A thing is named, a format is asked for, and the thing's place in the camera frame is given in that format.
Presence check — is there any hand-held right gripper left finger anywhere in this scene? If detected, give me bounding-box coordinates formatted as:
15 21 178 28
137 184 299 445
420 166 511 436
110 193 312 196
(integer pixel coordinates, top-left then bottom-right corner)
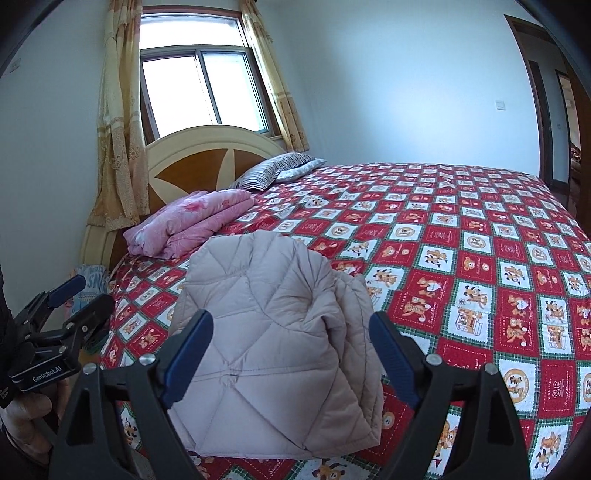
48 308 215 480

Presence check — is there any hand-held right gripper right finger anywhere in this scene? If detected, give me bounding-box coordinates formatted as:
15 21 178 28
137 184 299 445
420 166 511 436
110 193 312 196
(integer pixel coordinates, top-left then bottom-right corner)
368 310 532 480

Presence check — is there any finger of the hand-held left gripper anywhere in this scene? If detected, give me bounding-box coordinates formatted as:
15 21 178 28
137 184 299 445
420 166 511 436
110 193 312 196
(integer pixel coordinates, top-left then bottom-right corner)
14 275 88 334
50 294 115 352

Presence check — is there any beige quilted down jacket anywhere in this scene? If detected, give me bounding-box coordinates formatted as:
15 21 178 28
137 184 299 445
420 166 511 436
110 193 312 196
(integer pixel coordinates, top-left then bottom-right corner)
167 230 384 448

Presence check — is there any person's left hand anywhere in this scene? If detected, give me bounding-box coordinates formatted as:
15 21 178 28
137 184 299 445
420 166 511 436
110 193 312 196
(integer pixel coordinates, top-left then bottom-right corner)
0 394 54 462

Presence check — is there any blue printed bag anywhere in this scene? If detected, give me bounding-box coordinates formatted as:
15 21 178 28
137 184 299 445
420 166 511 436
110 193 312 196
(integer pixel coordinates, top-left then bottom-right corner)
69 264 112 315

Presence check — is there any red checked printed bedspread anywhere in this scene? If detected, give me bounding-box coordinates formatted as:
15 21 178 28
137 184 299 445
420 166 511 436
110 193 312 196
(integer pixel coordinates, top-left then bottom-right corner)
99 161 591 480

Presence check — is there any pink folded blanket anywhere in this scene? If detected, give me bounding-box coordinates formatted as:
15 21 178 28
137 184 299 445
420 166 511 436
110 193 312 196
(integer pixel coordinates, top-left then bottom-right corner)
124 189 254 258

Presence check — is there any cream and wood headboard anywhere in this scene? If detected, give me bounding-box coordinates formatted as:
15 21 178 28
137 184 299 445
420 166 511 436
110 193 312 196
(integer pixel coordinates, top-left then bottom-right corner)
81 124 287 268

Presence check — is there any striped pillow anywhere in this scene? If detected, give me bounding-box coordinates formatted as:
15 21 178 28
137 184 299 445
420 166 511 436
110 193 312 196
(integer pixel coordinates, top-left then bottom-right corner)
229 153 315 192

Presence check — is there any grey dotted pillow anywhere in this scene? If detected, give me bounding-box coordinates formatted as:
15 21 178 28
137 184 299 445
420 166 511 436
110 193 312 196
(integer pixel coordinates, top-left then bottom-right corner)
277 158 327 182

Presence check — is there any window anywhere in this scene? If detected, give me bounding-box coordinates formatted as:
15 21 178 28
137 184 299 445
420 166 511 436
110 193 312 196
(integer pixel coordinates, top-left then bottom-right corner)
139 11 282 141

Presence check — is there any brown door frame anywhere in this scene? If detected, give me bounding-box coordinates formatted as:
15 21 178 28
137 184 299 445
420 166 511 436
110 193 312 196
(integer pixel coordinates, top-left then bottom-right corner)
504 14 591 195

